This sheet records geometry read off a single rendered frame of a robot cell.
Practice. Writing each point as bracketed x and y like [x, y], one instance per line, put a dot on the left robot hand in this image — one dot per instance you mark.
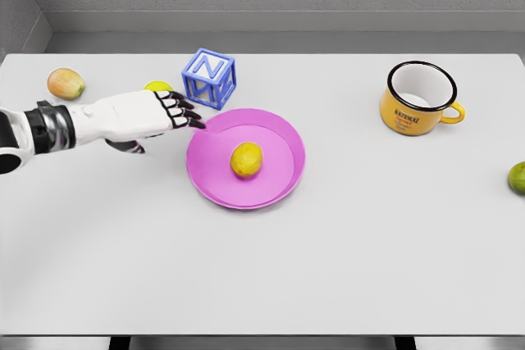
[135, 114]

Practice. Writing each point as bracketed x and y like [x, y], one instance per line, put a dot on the yellow lemon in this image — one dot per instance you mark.
[246, 160]

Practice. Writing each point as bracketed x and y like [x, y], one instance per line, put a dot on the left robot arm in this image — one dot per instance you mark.
[45, 128]

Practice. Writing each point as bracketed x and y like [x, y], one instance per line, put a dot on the pink plate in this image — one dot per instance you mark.
[262, 190]

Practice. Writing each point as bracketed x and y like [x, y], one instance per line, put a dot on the yellow-green round fruit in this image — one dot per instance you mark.
[158, 86]

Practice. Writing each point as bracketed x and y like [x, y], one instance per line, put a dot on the red-green apple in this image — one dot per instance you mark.
[65, 83]

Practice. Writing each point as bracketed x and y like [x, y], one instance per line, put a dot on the blue letter block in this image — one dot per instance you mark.
[209, 78]

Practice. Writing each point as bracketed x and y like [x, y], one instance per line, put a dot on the yellow enamel mug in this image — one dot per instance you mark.
[414, 114]

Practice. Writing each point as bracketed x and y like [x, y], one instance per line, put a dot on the green fruit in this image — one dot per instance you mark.
[518, 178]

